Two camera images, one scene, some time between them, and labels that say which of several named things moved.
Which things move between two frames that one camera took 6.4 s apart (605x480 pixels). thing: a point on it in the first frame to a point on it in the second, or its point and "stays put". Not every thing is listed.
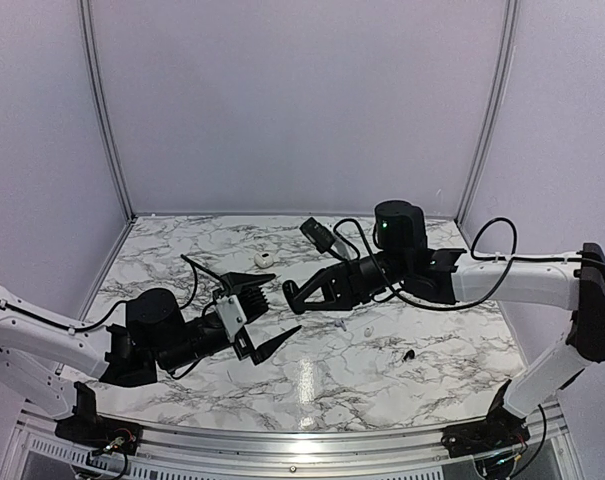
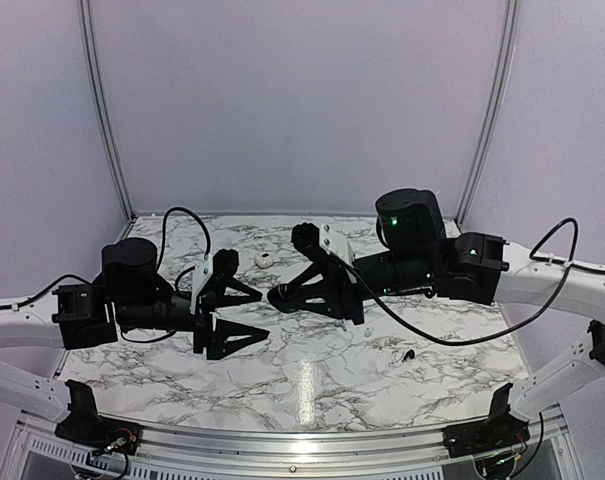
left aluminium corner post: (102, 106) stays put
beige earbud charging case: (263, 260) stays put
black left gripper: (246, 348) to (217, 345)
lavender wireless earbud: (339, 324) stays put
